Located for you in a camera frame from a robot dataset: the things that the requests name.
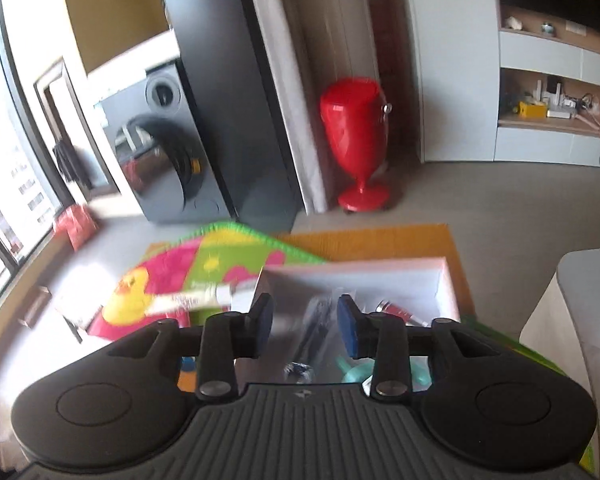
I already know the colourful printed mat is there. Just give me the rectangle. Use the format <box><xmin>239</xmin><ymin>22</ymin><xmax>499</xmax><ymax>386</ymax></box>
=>
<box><xmin>87</xmin><ymin>221</ymin><xmax>600</xmax><ymax>480</ymax></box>

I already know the grey rounded table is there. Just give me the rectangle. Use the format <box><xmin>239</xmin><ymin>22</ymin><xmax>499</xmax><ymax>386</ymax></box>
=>
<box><xmin>520</xmin><ymin>250</ymin><xmax>600</xmax><ymax>391</ymax></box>

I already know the white router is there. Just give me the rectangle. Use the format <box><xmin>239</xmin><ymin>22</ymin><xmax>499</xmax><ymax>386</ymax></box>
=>
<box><xmin>545</xmin><ymin>76</ymin><xmax>566</xmax><ymax>108</ymax></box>

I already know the dark hanging cloth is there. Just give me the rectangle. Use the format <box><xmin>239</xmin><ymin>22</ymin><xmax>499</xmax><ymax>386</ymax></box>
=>
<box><xmin>55</xmin><ymin>140</ymin><xmax>88</xmax><ymax>186</ymax></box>

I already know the white television cabinet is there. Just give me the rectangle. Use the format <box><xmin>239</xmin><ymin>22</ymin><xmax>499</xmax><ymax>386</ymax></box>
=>
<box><xmin>495</xmin><ymin>5</ymin><xmax>600</xmax><ymax>166</ymax></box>

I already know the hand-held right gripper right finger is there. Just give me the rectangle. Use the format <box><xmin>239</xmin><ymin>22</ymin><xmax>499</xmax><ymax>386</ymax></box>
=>
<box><xmin>336</xmin><ymin>294</ymin><xmax>501</xmax><ymax>402</ymax></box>

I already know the dark grey tall cabinet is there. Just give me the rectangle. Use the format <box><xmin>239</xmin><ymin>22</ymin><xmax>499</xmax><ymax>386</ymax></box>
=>
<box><xmin>155</xmin><ymin>0</ymin><xmax>306</xmax><ymax>231</ymax></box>

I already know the red silver cylinder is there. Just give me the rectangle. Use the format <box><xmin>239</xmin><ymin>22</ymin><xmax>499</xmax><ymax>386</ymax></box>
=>
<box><xmin>375</xmin><ymin>300</ymin><xmax>426</xmax><ymax>326</ymax></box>

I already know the pink cardboard box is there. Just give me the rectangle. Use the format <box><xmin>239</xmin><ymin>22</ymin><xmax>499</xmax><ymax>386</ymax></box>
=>
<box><xmin>230</xmin><ymin>256</ymin><xmax>463</xmax><ymax>386</ymax></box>

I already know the red packet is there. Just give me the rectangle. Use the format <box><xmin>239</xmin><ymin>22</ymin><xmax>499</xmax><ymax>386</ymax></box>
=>
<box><xmin>52</xmin><ymin>205</ymin><xmax>98</xmax><ymax>251</ymax></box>

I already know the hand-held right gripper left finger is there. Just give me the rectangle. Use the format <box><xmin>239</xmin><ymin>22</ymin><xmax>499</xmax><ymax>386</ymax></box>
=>
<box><xmin>107</xmin><ymin>292</ymin><xmax>276</xmax><ymax>402</ymax></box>

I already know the black slender item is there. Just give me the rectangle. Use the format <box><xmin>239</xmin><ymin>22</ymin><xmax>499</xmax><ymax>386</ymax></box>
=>
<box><xmin>285</xmin><ymin>297</ymin><xmax>333</xmax><ymax>376</ymax></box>

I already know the cream white tube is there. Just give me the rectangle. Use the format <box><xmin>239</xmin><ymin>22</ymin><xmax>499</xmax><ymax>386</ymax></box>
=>
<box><xmin>145</xmin><ymin>280</ymin><xmax>258</xmax><ymax>316</ymax></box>

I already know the teal plastic item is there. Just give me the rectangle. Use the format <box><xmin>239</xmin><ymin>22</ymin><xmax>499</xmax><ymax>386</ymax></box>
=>
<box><xmin>337</xmin><ymin>357</ymin><xmax>431</xmax><ymax>386</ymax></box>

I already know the white leaning panel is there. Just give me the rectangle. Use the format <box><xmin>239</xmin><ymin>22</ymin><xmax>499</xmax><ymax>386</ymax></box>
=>
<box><xmin>242</xmin><ymin>0</ymin><xmax>331</xmax><ymax>214</ymax></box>

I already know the red pedestal bin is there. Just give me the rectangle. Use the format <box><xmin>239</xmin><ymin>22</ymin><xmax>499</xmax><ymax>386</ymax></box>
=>
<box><xmin>320</xmin><ymin>77</ymin><xmax>393</xmax><ymax>213</ymax></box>

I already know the grey washing machine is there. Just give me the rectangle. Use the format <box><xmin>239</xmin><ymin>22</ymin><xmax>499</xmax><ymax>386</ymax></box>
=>
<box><xmin>94</xmin><ymin>60</ymin><xmax>236</xmax><ymax>223</ymax></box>

